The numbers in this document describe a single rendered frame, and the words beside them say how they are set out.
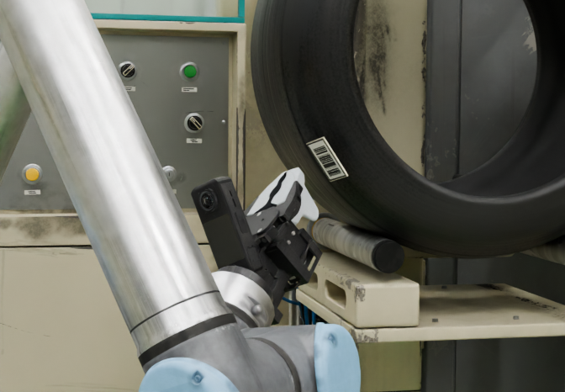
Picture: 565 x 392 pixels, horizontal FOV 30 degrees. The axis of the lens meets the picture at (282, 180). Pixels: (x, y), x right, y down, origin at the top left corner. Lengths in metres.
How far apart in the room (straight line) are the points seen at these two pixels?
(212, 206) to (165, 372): 0.34
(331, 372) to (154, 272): 0.19
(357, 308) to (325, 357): 0.44
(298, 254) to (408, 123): 0.63
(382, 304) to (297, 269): 0.24
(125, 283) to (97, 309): 1.14
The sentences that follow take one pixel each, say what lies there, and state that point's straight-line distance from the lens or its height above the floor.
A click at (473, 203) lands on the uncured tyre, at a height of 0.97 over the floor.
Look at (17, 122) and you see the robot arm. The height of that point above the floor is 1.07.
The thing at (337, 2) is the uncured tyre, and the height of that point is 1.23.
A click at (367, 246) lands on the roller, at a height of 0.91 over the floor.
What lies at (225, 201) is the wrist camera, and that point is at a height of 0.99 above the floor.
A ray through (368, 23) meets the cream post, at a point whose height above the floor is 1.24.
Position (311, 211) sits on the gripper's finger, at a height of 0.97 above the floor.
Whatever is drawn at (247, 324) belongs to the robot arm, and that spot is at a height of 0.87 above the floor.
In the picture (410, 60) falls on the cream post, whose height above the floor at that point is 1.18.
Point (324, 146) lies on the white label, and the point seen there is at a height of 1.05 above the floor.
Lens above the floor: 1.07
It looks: 3 degrees down
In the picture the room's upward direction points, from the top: straight up
